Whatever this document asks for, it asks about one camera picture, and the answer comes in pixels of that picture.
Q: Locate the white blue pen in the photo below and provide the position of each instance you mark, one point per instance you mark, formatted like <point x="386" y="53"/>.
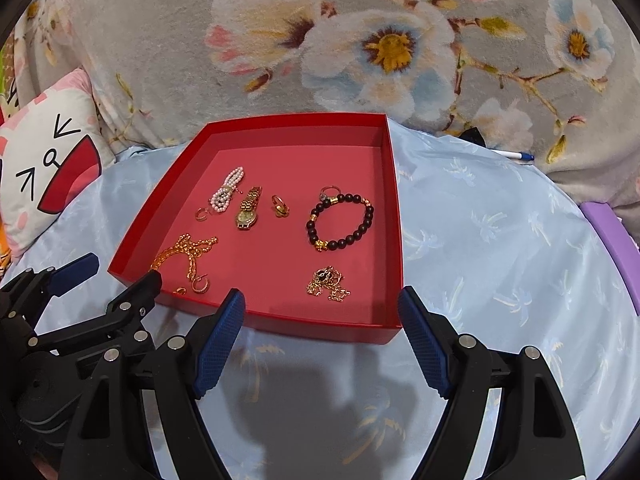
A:
<point x="510" y="154"/>

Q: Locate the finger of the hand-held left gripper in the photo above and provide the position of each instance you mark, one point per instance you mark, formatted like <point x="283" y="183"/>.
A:
<point x="75" y="269"/>
<point x="130" y="300"/>

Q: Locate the grey floral blanket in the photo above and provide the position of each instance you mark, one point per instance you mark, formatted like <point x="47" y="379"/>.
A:
<point x="175" y="60"/>

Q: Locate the cat face cushion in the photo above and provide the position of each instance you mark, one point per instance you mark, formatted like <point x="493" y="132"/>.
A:
<point x="75" y="125"/>

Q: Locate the gold hoop earring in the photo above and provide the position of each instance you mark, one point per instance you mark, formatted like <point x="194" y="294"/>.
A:
<point x="198" y="216"/>
<point x="204" y="287"/>

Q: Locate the purple object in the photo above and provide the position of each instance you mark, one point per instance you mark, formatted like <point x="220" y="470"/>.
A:
<point x="610" y="235"/>

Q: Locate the gold wristwatch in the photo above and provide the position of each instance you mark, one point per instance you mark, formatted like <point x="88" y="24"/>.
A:
<point x="246" y="215"/>

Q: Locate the light blue palm-print sheet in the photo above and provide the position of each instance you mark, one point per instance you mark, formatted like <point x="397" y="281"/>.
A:
<point x="500" y="260"/>

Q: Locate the red shallow tray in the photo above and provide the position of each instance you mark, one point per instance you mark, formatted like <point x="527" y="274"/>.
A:
<point x="280" y="160"/>

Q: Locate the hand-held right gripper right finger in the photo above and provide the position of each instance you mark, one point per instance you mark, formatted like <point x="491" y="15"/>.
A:
<point x="425" y="345"/>

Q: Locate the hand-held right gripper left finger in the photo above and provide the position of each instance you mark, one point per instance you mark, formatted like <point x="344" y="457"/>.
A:
<point x="220" y="345"/>

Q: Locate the colourful printed cloth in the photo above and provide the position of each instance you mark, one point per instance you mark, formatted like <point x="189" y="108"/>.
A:
<point x="4" y="75"/>

